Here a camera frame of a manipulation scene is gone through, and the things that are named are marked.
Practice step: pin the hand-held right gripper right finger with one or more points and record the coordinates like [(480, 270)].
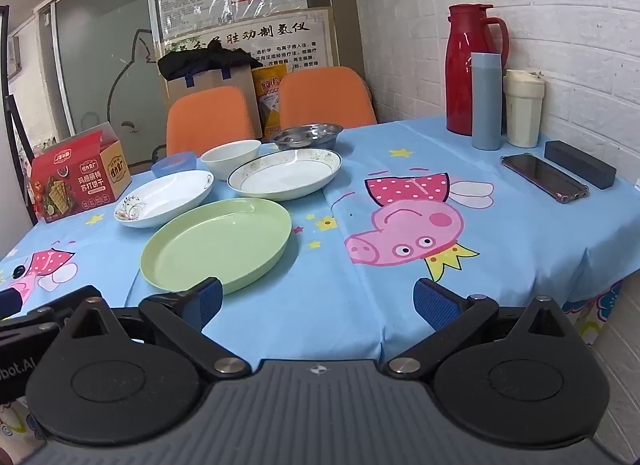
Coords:
[(435, 302)]

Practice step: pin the red thermos jug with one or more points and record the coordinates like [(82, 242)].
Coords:
[(460, 85)]

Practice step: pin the blue plastic bowl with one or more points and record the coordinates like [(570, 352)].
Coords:
[(172, 164)]

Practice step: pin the white bowl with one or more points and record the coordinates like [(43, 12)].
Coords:
[(230, 155)]

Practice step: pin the blue bottle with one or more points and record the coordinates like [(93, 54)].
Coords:
[(486, 105)]

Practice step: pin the black case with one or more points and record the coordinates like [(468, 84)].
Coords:
[(580, 162)]

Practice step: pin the frosted glass door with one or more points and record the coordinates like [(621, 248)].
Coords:
[(95, 45)]

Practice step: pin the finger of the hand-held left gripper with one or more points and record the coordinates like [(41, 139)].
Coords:
[(10, 302), (55, 304)]

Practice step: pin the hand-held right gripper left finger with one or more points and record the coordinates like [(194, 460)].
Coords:
[(207, 297)]

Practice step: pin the white floral plate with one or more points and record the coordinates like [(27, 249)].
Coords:
[(165, 195)]

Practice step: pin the blue printed tablecloth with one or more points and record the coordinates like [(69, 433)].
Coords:
[(500, 245)]

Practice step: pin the smartphone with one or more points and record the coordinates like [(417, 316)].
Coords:
[(542, 175)]

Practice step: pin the white gold-rimmed plate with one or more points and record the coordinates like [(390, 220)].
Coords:
[(285, 175)]

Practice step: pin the cream cup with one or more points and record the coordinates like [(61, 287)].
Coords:
[(522, 115)]

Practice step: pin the black cloth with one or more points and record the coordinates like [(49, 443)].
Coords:
[(200, 62)]

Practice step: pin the black metal stand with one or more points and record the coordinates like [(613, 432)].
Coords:
[(4, 45)]

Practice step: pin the red cracker box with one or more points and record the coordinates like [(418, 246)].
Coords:
[(75, 180)]

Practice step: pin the green plate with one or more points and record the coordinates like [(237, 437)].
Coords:
[(215, 240)]

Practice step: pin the yellow snack packet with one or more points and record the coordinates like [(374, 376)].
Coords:
[(267, 90)]

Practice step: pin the orange chair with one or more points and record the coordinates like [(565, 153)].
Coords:
[(325, 95), (210, 115)]

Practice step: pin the cardboard box with black cloth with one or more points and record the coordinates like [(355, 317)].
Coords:
[(220, 82)]

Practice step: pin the framed poster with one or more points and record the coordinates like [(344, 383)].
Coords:
[(300, 40)]

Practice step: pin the steel bowl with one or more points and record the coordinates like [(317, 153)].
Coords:
[(307, 137)]

